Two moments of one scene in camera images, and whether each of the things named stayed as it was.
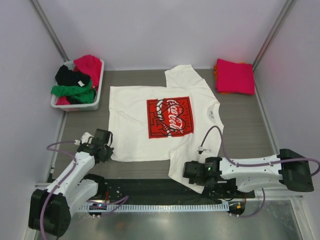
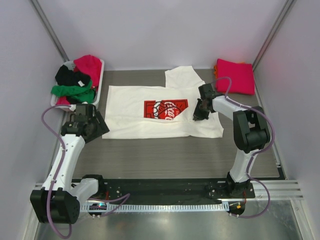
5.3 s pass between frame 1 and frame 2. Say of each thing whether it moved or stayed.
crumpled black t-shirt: stayed
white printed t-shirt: moved
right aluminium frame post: stayed
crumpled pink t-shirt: stayed
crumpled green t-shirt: stayed
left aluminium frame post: stayed
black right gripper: moved
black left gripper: moved
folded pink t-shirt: stayed
